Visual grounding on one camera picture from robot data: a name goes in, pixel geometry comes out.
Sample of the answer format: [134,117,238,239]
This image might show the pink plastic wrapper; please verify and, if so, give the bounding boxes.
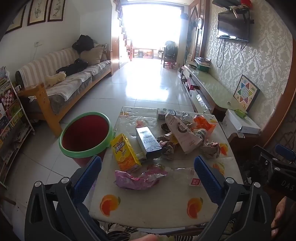
[115,165,169,190]

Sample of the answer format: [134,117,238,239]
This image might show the blue and white milk carton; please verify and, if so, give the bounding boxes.
[135,126,163,160]

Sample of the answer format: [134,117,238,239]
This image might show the patterned pillow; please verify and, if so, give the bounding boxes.
[95,44,108,62]

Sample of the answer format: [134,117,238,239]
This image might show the wooden staircase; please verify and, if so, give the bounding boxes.
[113,0,134,62]

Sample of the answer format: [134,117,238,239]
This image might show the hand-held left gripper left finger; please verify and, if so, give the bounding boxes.
[24,155,109,241]

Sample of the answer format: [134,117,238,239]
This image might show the person's right hand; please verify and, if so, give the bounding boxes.
[270,197,296,235]

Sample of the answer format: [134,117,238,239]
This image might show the floral print clothing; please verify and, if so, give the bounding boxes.
[102,221,234,241]

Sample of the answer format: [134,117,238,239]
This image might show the wall television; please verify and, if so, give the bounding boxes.
[217,9,251,42]

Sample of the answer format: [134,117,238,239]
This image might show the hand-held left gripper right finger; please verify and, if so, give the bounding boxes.
[194,155,272,241]

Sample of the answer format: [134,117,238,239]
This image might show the tan pillow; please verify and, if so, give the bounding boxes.
[80,47,103,65]

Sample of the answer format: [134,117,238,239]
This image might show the star checkers board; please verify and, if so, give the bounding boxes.
[233,75,260,111]

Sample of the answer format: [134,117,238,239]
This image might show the flower print paper cup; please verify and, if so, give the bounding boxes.
[193,128,207,142]

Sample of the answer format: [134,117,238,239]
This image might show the orange plastic bag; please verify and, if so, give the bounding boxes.
[193,115,216,136]

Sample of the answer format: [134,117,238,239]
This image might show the television cable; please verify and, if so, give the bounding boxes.
[216,38,226,68]

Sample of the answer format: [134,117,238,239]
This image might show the white book rack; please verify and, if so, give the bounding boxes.
[0,66,35,188]

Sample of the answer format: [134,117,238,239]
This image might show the black clothes pile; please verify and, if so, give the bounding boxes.
[72,35,95,52]

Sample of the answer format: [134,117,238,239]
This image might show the framed flower painting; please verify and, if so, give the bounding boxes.
[5,0,26,34]
[48,0,66,22]
[27,0,48,26]

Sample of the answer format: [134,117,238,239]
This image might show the wooden chair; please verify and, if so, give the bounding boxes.
[163,40,178,69]

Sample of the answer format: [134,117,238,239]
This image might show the dark wooden side table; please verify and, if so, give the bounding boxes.
[228,132,262,158]

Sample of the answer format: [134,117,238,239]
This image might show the cream plush toy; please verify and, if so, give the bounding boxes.
[45,72,67,88]

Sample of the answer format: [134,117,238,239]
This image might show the person's left hand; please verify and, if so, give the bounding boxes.
[133,234,160,241]

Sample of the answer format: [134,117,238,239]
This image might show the fruit print tablecloth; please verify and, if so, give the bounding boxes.
[89,106,244,229]

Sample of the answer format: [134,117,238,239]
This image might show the clear plastic wrapper red label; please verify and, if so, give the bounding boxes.
[168,167,205,187]

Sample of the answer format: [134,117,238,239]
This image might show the striped wooden sofa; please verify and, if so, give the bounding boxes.
[15,43,114,137]

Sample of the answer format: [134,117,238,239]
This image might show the yellow drink carton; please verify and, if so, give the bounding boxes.
[110,133,142,172]

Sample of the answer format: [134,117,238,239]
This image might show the green box with stacked items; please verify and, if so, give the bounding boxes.
[194,57,212,71]

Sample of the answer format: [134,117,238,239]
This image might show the black jacket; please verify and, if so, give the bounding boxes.
[56,58,88,76]

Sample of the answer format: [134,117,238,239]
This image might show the long television cabinet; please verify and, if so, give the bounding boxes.
[178,64,248,115]

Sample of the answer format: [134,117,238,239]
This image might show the white cardboard box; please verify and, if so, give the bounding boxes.
[223,109,262,135]

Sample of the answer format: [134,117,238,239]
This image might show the red bin with green rim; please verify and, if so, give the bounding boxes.
[58,112,116,166]

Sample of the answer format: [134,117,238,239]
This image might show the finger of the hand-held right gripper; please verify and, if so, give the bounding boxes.
[275,144,296,163]
[255,145,279,168]

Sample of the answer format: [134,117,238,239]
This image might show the pale pink paper carton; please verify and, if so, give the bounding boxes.
[165,113,202,154]

